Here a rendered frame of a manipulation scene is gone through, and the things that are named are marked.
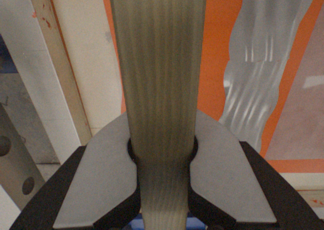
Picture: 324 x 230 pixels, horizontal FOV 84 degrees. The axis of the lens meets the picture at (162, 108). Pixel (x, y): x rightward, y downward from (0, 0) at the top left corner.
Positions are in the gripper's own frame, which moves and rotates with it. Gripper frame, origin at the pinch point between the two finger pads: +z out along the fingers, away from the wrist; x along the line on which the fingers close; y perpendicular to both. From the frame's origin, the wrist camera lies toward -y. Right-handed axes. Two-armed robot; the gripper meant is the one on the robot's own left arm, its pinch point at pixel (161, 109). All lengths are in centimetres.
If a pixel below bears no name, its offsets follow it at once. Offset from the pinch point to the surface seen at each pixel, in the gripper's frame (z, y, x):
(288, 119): 10.1, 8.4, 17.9
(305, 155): 10.2, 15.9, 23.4
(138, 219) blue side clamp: 5.7, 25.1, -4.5
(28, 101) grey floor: 106, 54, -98
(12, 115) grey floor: 106, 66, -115
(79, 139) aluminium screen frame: 6.7, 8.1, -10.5
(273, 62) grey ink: 9.4, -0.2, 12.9
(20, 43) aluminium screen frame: 6.6, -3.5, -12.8
